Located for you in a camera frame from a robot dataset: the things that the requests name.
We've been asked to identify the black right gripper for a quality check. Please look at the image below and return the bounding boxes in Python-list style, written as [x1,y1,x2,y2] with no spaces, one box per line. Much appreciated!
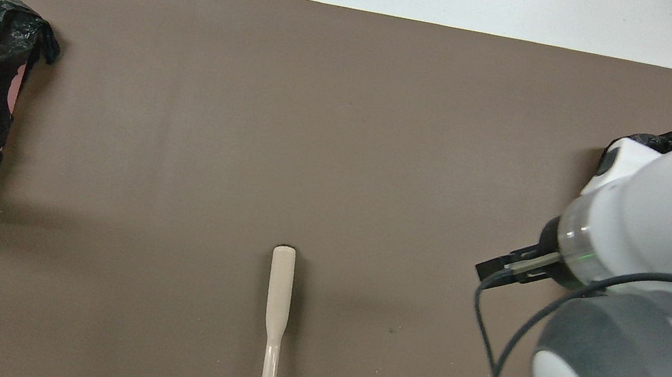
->
[473,205,580,303]

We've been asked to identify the beige hand brush black bristles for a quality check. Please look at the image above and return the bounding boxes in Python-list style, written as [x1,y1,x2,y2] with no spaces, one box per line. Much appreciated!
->
[251,243,303,377]

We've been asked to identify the pink plastic bin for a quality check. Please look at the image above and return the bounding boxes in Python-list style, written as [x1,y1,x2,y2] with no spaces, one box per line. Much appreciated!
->
[6,60,29,116]

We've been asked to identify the brown paper table mat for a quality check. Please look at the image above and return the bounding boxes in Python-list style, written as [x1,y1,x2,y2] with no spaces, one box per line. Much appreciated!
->
[0,0,672,377]

